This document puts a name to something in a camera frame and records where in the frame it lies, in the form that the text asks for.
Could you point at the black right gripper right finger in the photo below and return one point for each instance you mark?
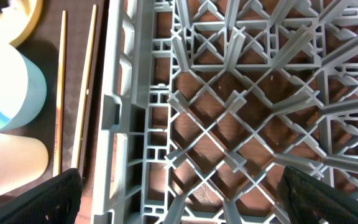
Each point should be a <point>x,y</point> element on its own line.
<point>307,200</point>

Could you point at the grey dishwasher rack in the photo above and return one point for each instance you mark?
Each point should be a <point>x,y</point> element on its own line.
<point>204,103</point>

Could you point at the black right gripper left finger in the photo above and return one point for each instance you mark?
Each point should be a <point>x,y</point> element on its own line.
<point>57,200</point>

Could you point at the right wooden chopstick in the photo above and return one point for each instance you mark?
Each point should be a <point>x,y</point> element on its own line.
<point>84,91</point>

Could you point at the yellow plate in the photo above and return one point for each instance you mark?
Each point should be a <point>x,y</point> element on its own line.
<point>18,19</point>

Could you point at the dark brown serving tray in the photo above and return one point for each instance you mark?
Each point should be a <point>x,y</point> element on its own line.
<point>41,47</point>

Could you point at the small white cup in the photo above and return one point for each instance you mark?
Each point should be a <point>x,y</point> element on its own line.
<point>22,160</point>

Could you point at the light blue bowl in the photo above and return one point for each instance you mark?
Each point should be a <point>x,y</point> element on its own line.
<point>23,89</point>

